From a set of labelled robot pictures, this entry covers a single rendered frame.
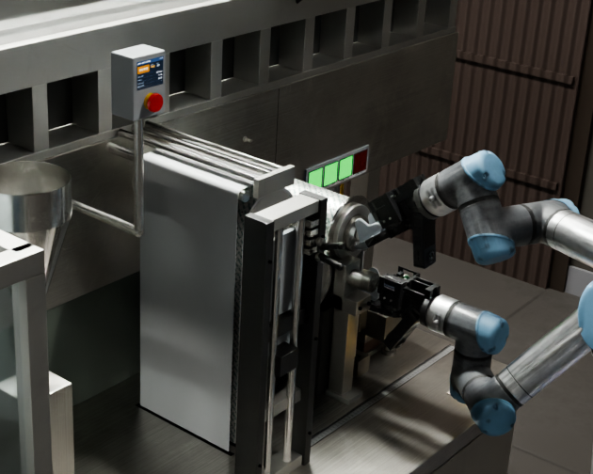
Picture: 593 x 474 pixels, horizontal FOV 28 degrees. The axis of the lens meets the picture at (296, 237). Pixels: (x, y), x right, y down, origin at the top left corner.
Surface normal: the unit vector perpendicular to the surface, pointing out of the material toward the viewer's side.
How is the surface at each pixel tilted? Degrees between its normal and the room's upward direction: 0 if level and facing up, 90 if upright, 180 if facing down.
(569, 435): 0
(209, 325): 90
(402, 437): 0
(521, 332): 0
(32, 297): 90
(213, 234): 90
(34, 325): 90
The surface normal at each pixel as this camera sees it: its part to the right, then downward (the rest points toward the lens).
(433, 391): 0.05, -0.91
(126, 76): -0.62, 0.29
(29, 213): 0.35, 0.40
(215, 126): 0.78, 0.29
